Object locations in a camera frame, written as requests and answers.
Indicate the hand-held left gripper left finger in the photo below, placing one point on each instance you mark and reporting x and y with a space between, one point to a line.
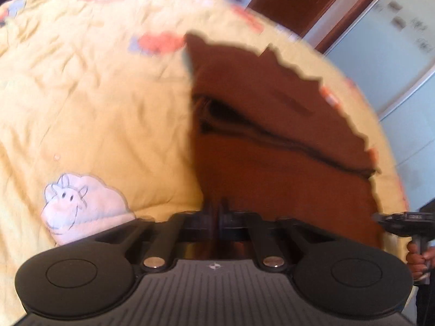
205 215

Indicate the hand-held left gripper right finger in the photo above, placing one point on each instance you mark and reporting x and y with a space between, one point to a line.
225 215

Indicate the brown knitted garment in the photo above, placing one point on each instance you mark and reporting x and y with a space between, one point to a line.
272 135

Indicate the person's right hand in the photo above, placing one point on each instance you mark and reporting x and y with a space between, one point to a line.
416 258

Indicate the yellow flower print blanket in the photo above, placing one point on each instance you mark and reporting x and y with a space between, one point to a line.
102 102

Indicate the white cabinet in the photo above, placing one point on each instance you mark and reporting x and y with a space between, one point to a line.
390 51

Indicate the brown wooden door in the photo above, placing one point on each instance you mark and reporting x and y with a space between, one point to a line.
316 3

